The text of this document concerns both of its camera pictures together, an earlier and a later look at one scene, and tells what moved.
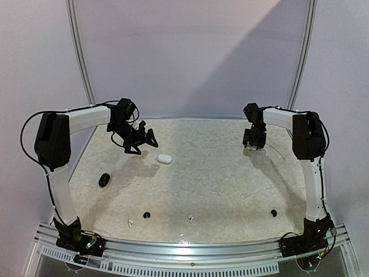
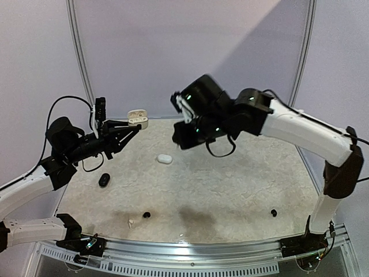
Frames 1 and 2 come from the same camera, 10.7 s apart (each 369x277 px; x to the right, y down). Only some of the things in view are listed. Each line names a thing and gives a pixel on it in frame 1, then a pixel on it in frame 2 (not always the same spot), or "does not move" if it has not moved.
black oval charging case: x=104 y=179 does not move
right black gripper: x=254 y=138 to x=179 y=135
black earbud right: x=274 y=212 does not move
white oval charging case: x=165 y=158 does not move
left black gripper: x=140 y=139 to x=109 y=137
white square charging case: x=252 y=148 to x=138 y=116
